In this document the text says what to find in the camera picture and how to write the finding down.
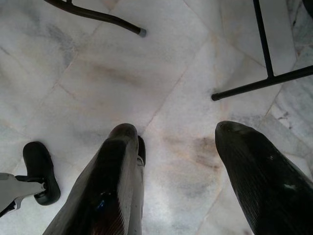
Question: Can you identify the dark brown chair leg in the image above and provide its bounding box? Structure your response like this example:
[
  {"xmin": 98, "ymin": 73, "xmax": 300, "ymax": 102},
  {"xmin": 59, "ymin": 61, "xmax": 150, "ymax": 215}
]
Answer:
[{"xmin": 43, "ymin": 0, "xmax": 148, "ymax": 38}]

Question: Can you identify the robot's black left foot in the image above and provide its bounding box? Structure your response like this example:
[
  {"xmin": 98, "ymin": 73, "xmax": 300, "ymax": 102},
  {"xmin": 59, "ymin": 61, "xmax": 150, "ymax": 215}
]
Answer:
[{"xmin": 22, "ymin": 141, "xmax": 61, "ymax": 206}]

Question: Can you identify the robot's black right foot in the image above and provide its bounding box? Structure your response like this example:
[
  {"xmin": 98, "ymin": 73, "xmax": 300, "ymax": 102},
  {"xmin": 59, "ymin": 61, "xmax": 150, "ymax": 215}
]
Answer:
[{"xmin": 137, "ymin": 135, "xmax": 147, "ymax": 169}]

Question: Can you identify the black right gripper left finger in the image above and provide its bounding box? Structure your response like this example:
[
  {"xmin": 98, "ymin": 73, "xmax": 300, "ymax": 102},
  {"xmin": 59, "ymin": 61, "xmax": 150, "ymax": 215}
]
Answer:
[{"xmin": 43, "ymin": 123, "xmax": 139, "ymax": 235}]

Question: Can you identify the robot's silver right leg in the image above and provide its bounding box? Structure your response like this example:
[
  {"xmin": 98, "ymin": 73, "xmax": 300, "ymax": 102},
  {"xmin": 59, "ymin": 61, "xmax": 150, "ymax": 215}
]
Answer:
[{"xmin": 126, "ymin": 156, "xmax": 145, "ymax": 235}]

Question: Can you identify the robot's black foot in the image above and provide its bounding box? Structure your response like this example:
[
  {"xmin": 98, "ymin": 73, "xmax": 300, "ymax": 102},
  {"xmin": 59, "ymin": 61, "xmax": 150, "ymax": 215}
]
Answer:
[
  {"xmin": 137, "ymin": 135, "xmax": 147, "ymax": 169},
  {"xmin": 22, "ymin": 141, "xmax": 61, "ymax": 206}
]

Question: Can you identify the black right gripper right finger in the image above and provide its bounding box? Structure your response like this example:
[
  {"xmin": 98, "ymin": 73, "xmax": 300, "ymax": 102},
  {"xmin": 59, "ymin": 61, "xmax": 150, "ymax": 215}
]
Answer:
[{"xmin": 214, "ymin": 120, "xmax": 313, "ymax": 235}]

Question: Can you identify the black metal table frame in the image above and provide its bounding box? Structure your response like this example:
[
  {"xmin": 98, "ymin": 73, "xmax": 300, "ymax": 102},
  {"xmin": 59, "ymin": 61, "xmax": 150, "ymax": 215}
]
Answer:
[{"xmin": 211, "ymin": 0, "xmax": 313, "ymax": 102}]

